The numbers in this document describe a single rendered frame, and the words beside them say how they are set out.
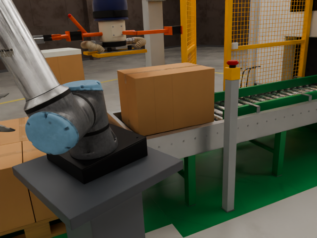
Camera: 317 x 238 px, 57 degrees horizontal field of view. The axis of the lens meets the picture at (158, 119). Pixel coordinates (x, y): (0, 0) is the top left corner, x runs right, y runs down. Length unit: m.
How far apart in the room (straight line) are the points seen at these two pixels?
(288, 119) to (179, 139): 0.98
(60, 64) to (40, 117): 2.56
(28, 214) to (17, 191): 0.17
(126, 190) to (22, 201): 1.05
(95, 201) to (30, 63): 0.46
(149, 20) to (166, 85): 1.27
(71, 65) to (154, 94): 1.73
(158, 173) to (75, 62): 2.55
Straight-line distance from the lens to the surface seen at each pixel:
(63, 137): 0.89
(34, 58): 0.92
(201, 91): 2.08
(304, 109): 2.62
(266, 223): 2.13
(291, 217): 2.22
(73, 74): 3.49
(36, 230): 2.08
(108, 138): 1.12
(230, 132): 1.88
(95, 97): 1.05
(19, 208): 1.99
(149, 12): 3.09
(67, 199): 1.03
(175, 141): 1.89
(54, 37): 1.85
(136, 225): 1.32
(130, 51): 1.88
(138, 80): 1.86
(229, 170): 1.99
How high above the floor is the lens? 1.29
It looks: 19 degrees down
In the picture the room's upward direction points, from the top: 3 degrees counter-clockwise
